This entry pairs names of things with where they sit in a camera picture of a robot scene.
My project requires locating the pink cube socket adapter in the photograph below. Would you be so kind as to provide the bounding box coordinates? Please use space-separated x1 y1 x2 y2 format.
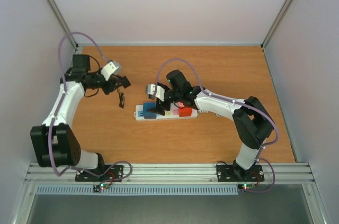
175 102 185 109

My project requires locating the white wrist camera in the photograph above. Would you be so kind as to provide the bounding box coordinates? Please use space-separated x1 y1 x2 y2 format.
145 84 166 102
100 60 122 81

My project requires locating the red cube socket adapter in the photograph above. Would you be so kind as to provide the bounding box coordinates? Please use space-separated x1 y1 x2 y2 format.
179 107 192 118

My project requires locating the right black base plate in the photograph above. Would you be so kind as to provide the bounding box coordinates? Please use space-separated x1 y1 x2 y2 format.
216 164 265 182

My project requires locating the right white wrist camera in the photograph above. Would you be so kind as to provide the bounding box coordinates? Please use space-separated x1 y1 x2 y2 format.
145 84 166 102

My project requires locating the right small circuit board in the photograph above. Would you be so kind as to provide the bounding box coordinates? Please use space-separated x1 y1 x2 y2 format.
238 183 257 191

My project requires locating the white power strip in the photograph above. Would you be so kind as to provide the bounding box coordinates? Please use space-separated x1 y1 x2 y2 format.
133 102 199 121

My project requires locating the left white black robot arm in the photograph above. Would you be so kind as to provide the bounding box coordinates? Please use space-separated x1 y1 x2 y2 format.
30 55 131 181

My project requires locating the aluminium front rail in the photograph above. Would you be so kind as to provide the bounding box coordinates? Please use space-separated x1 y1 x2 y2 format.
24 163 315 185

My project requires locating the left small circuit board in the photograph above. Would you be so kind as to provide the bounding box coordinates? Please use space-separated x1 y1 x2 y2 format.
92 183 110 193

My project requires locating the small circuit board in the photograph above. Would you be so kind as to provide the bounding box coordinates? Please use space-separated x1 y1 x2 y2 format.
92 183 110 193
238 183 257 191

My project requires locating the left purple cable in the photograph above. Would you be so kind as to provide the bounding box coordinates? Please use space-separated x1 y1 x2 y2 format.
49 31 132 182

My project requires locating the white coiled power cord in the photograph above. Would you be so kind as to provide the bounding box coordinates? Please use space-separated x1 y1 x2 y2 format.
197 109 223 118

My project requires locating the grey slotted cable duct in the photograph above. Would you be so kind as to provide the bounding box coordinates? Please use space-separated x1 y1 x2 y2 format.
36 184 238 196

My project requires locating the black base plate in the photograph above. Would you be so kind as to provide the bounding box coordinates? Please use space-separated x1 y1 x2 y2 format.
216 164 265 182
75 165 124 182

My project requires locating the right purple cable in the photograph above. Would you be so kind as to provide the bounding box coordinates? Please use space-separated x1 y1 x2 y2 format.
154 58 280 194

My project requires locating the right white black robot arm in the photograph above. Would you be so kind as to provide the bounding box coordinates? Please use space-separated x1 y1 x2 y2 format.
146 70 276 181

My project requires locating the black plug adapter with cable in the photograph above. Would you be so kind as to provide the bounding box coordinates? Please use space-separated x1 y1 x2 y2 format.
117 88 125 110

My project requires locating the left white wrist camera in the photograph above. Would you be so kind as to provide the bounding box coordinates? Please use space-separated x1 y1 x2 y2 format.
100 60 122 81

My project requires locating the blue cube socket adapter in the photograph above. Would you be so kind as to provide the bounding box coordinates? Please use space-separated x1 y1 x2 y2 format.
142 101 159 119

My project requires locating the white charger with pink cable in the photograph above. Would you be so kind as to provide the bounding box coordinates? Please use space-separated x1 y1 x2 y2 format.
171 103 179 113

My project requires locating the purple cable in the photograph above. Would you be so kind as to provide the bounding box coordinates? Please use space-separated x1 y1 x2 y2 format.
154 58 280 194
49 31 132 182

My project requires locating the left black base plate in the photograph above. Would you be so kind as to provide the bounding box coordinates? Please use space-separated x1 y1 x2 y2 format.
75 165 124 182

